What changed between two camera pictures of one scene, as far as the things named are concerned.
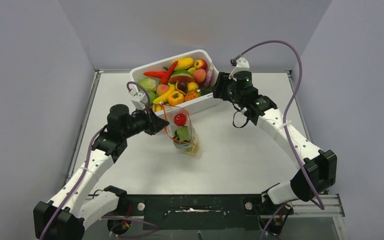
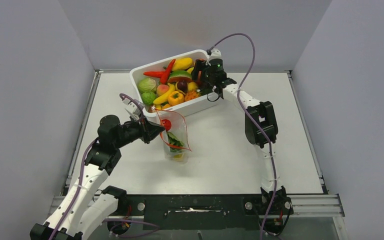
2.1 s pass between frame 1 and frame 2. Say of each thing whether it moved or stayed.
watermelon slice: stayed
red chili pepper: stayed
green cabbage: stayed
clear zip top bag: moved
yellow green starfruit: moved
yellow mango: stayed
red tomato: moved
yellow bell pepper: stayed
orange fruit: stayed
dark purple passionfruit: stayed
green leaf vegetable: moved
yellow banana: stayed
